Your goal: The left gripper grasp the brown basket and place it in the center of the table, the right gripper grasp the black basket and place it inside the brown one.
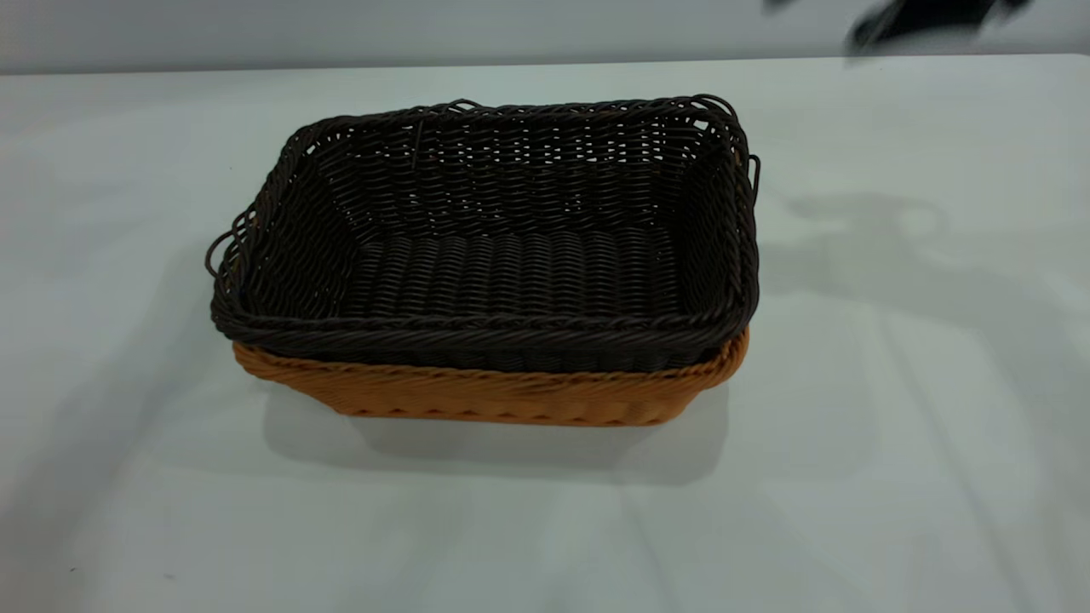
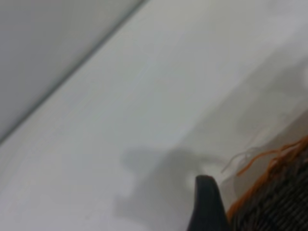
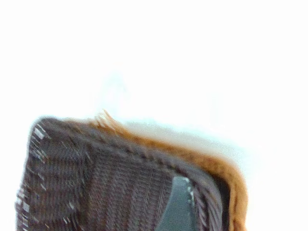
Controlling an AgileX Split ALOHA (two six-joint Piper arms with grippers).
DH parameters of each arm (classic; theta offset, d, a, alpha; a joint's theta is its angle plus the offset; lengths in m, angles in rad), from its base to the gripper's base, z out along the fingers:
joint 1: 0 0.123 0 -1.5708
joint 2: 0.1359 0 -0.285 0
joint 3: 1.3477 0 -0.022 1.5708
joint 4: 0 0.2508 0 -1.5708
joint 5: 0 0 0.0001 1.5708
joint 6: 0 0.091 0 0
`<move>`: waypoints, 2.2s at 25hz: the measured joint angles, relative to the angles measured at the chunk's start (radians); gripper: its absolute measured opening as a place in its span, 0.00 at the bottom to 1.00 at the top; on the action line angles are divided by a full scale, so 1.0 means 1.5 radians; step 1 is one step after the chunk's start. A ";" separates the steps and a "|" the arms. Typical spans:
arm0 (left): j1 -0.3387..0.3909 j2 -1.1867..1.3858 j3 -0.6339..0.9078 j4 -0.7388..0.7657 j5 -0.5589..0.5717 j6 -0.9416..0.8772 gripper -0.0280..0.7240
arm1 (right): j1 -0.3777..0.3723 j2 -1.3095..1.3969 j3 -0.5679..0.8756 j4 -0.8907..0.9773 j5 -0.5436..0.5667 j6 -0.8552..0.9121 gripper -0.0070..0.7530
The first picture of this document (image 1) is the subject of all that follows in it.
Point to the orange-brown wicker basket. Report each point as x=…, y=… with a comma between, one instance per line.
x=511, y=400

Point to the dark brown wicker basket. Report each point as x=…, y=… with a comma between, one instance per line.
x=511, y=272

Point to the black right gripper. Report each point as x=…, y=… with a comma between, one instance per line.
x=920, y=17

